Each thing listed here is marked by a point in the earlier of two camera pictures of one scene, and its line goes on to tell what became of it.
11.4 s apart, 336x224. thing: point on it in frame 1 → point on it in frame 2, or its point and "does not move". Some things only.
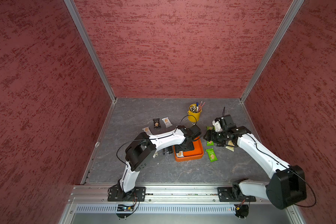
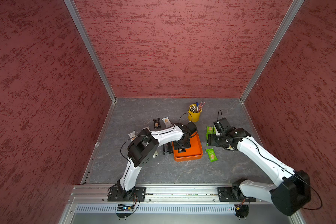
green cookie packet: (211, 128) does not move
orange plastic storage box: (198, 152) does not move
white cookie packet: (167, 122) does not move
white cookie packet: (180, 154) → (132, 136)
